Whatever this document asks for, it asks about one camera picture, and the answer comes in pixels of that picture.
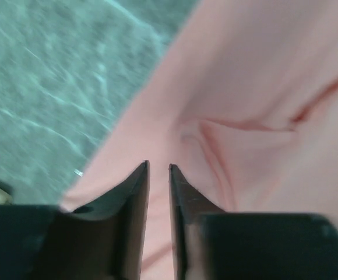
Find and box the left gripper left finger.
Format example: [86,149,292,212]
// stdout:
[0,162,149,279]

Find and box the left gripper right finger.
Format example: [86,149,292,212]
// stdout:
[170,164,338,279]

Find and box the pink t shirt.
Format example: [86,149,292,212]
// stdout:
[61,1,338,279]

